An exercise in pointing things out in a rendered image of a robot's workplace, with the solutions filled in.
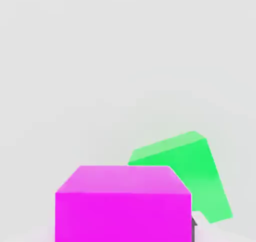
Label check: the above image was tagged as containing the small magenta cube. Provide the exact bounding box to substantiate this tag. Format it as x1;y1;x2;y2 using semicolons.
54;165;193;242

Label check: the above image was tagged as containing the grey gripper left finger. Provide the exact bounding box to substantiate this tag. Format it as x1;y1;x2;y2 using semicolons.
29;214;56;242

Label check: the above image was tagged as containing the small green cube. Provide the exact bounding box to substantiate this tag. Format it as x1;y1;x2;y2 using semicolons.
127;130;234;224

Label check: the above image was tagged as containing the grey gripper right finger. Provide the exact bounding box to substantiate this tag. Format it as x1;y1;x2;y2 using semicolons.
191;211;228;242

